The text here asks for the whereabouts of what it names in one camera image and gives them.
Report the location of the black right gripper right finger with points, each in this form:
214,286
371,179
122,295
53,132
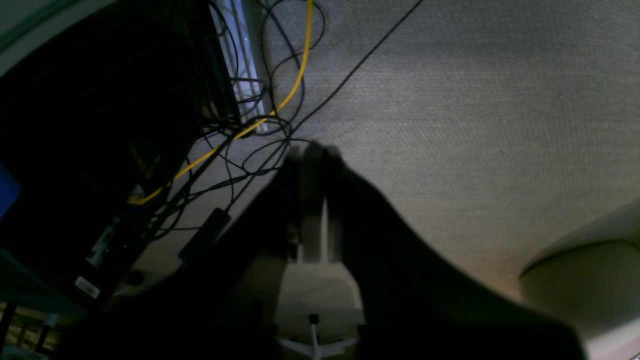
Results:
417,305

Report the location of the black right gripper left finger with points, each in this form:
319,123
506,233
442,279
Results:
220,303

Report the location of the black power adapter brick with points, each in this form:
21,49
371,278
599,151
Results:
205,236

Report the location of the black computer case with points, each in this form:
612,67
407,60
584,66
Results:
101,103

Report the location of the aluminium frame rail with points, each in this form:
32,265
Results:
237,33

